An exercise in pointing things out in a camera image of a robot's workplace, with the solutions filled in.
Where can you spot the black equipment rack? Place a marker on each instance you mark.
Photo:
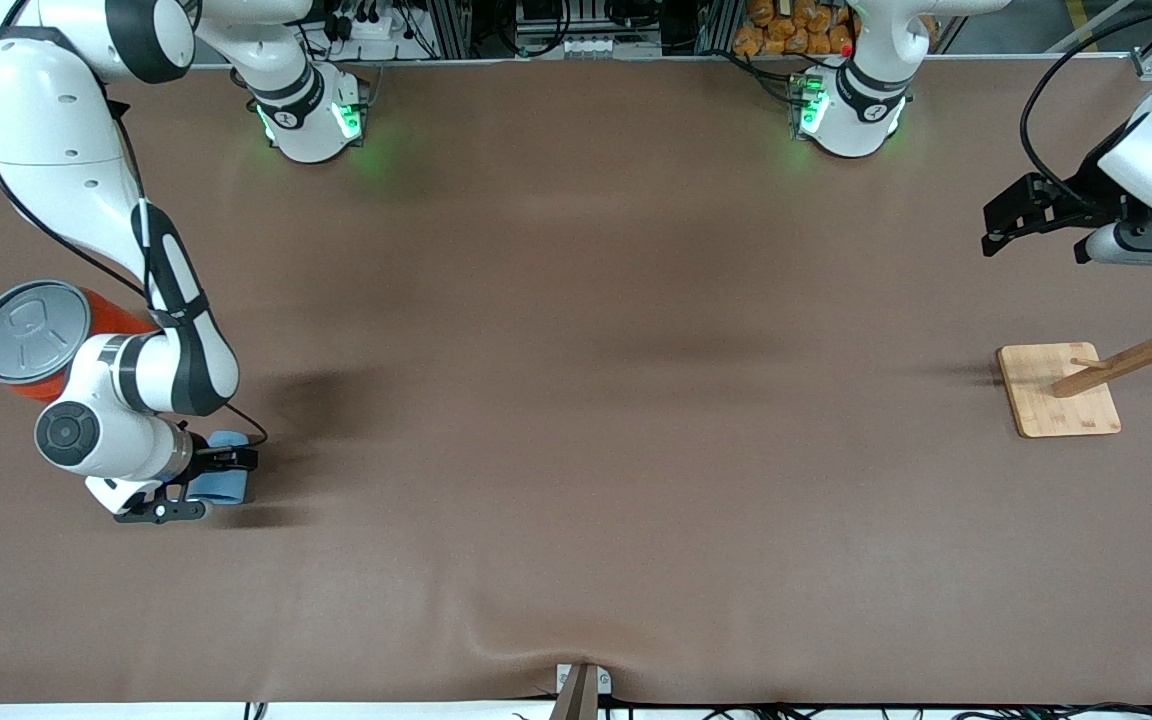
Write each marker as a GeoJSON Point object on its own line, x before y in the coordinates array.
{"type": "Point", "coordinates": [546, 15]}

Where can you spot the wooden cup rack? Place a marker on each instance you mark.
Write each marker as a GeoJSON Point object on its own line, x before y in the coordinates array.
{"type": "Point", "coordinates": [1046, 400]}

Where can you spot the long white socket strip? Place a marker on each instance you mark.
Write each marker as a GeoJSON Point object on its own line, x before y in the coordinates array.
{"type": "Point", "coordinates": [586, 47]}

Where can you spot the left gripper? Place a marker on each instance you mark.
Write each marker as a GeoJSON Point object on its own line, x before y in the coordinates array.
{"type": "Point", "coordinates": [1088, 194]}

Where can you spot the brown table mat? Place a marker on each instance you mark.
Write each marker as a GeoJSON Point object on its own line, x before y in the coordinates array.
{"type": "Point", "coordinates": [576, 300]}

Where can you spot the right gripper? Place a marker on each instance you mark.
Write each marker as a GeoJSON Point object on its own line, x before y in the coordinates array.
{"type": "Point", "coordinates": [208, 462]}

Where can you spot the orange snack bag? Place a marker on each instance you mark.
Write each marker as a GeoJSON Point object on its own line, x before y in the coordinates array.
{"type": "Point", "coordinates": [776, 35]}

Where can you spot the brown wooden bar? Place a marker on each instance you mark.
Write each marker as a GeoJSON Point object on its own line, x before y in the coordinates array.
{"type": "Point", "coordinates": [578, 700]}

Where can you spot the grey metal bracket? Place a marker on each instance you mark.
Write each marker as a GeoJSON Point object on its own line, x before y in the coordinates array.
{"type": "Point", "coordinates": [564, 680]}

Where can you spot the light blue plastic cup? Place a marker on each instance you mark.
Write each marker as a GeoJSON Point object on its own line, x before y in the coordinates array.
{"type": "Point", "coordinates": [226, 487]}

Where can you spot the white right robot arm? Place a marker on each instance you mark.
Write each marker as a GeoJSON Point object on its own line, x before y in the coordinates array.
{"type": "Point", "coordinates": [56, 130]}

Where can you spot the white power strip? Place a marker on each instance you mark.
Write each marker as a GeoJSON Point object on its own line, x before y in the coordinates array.
{"type": "Point", "coordinates": [371, 28]}

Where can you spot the orange can with grey lid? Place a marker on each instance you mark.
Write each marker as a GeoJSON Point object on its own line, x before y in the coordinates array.
{"type": "Point", "coordinates": [26, 330]}

